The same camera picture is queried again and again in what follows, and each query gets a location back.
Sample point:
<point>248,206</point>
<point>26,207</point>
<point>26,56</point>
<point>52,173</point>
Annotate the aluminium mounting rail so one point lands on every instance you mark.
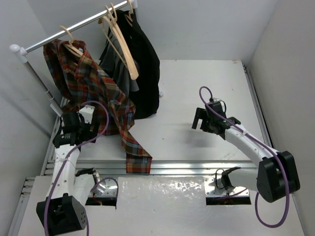
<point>116,169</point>

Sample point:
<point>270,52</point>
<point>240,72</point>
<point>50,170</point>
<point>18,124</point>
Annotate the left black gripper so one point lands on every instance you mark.
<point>86,128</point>

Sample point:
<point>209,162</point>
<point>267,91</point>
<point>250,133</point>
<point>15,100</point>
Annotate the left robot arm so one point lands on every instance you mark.
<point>63,210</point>

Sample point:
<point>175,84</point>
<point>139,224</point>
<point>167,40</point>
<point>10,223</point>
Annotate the metal rack upright pole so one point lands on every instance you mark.
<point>53,103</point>

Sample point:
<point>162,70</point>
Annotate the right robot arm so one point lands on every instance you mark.
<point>275,174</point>

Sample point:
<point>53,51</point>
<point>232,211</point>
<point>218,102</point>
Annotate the plaid flannel shirt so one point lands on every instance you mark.
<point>81,79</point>

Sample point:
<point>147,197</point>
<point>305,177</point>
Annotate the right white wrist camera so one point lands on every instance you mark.
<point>213,101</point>

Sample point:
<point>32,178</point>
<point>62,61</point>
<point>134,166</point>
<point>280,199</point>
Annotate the beige hanger under black garment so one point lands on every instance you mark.
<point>129,14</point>

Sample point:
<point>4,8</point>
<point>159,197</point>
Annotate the grey pleated skirt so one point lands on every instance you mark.
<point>112,64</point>

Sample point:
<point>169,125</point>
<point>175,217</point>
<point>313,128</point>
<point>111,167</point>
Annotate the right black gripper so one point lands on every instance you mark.
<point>198,113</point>

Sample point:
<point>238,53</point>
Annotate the metal clothes rack rail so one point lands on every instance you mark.
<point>21,52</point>

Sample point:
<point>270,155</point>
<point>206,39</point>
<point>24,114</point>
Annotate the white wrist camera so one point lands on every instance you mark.
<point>87,113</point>
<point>213,101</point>

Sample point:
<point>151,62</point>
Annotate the white front cover board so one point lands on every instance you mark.
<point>176,206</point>

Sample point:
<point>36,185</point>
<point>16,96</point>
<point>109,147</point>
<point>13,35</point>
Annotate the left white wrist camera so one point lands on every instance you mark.
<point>87,113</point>

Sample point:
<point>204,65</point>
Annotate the black hanging garment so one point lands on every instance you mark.
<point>146,100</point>

